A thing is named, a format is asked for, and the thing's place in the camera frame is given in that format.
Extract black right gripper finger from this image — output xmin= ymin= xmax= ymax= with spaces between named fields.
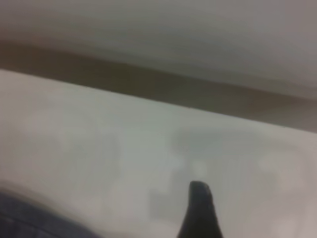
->
xmin=176 ymin=180 xmax=225 ymax=238

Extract blue denim shorts with print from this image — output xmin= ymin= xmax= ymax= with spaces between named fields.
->
xmin=0 ymin=185 xmax=101 ymax=238

